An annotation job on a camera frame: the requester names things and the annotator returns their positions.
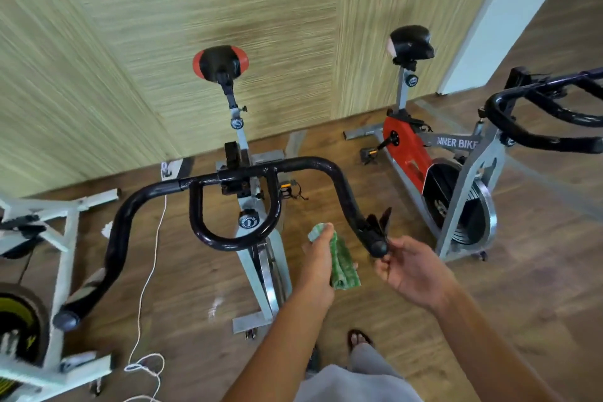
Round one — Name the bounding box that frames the person's right forearm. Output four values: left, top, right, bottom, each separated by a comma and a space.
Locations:
428, 282, 562, 402

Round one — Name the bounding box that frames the person's right hand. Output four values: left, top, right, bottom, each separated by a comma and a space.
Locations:
374, 234, 461, 313

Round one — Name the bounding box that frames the green checkered cleaning cloth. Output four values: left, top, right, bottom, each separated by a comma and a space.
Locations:
309, 222, 362, 291

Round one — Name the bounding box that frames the white power socket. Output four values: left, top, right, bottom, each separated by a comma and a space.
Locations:
160, 160, 185, 182

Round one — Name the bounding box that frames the person's left forearm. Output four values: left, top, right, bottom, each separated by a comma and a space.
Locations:
224, 288, 335, 402

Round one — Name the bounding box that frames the thin white cable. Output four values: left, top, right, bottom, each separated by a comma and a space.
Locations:
122, 192, 169, 402

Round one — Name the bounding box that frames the red and grey spin bike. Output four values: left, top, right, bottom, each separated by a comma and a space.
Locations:
52, 45, 392, 340
342, 24, 603, 263

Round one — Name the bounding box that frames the black sandal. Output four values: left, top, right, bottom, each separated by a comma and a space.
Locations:
347, 327, 374, 353
306, 345, 323, 374

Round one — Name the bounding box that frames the person's left hand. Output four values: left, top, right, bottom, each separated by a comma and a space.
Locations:
296, 222, 339, 308

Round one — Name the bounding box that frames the white bike with yellow flywheel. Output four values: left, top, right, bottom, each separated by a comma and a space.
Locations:
0, 188, 122, 402

